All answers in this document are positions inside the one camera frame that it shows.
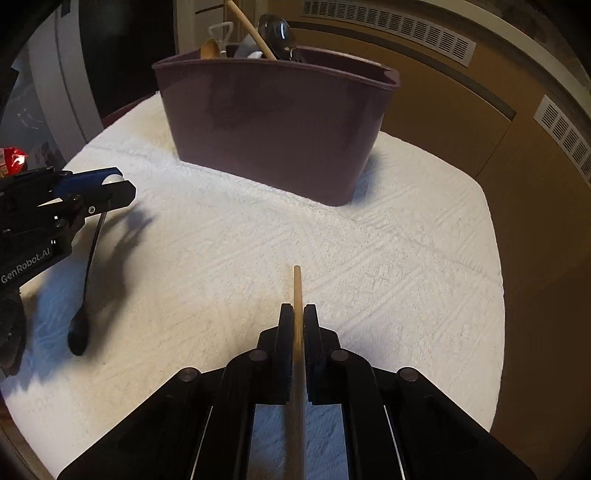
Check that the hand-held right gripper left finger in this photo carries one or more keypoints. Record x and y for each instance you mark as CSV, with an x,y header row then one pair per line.
x,y
281,360

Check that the white textured table cloth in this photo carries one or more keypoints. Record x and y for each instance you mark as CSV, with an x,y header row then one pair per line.
x,y
231,258

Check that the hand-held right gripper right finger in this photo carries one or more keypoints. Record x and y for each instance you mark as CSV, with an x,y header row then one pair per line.
x,y
316,360

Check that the white door frame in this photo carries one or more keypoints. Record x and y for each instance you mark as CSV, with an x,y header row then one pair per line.
x,y
74,69

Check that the long white vent grille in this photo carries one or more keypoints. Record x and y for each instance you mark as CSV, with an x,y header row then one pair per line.
x,y
392,30

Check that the light wooden spoon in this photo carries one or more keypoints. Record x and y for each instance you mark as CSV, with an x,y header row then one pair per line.
x,y
211,50

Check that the short white vent grille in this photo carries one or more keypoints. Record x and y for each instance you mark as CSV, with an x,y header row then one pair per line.
x,y
565,138

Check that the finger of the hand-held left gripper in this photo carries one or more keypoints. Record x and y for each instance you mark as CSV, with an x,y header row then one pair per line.
x,y
83,181
108,194

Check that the purple plastic utensil bin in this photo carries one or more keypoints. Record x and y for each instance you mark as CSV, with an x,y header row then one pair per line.
x,y
277,129

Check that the wooden chopstick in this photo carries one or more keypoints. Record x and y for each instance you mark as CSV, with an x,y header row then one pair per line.
x,y
298,286
247,25

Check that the shiny steel spoon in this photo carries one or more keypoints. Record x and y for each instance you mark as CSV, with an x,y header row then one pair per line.
x,y
272,30

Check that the metal spoon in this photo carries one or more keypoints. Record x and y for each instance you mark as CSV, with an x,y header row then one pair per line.
x,y
78,334

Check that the red cardboard box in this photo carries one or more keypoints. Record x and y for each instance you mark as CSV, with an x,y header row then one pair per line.
x,y
11,161

